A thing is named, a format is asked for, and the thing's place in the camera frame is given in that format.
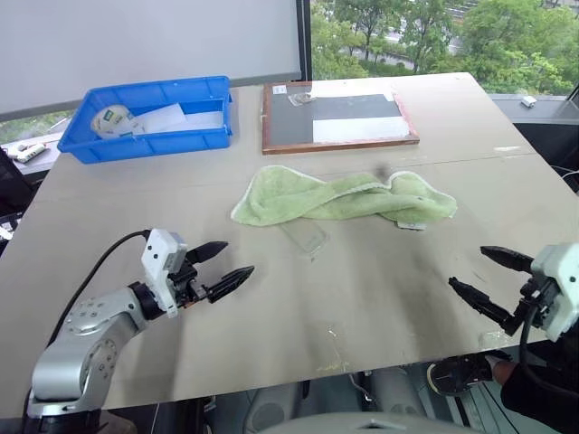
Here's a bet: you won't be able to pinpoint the small clear plastic bag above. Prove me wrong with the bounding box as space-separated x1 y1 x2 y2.
286 88 318 108

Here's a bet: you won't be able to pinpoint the black window post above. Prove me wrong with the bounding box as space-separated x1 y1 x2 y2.
295 0 314 83

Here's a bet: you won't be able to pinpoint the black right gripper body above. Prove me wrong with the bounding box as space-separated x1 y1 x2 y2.
503 272 560 337

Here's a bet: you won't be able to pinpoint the clear tape roll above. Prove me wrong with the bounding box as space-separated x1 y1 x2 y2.
90 103 138 139

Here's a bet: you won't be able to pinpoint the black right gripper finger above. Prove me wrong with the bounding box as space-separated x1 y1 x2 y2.
479 245 536 274
448 276 517 328

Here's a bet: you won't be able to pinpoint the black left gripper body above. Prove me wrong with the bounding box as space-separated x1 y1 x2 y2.
167 255 211 309

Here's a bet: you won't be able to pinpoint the wood-framed black board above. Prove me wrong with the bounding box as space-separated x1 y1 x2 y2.
261 80 422 156

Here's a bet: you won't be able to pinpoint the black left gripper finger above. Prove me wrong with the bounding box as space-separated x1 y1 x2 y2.
206 265 256 305
186 241 230 266

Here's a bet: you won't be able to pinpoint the green terry towel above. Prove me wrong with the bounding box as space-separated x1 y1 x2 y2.
230 165 459 231

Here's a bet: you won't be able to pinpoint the white and green packet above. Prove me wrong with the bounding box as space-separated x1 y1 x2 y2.
7 140 47 164

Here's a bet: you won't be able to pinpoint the white plastic bags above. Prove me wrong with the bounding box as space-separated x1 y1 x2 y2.
129 102 226 137

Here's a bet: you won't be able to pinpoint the black sneaker with white sole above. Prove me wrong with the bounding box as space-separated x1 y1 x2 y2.
425 354 513 398

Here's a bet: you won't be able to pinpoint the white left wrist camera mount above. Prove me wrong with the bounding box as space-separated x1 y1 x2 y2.
140 228 188 319

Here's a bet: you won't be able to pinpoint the dark trouser leg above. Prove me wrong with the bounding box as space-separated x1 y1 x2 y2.
498 338 579 434

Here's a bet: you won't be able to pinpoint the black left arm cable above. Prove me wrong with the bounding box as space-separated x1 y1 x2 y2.
48 229 151 347

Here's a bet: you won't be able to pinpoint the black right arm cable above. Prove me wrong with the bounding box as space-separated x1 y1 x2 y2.
517 303 544 379

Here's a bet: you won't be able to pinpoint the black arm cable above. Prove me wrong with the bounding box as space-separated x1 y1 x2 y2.
517 303 544 379
48 229 151 347

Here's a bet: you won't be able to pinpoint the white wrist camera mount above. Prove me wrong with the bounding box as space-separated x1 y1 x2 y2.
140 228 188 319
529 242 579 343

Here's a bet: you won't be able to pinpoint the blue plastic bin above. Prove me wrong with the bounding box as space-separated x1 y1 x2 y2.
57 75 234 165

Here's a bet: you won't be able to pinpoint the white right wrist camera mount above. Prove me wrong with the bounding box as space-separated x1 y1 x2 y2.
529 242 579 343

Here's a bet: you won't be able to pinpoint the grey rounded robot shell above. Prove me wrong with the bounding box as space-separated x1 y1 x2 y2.
246 366 460 434

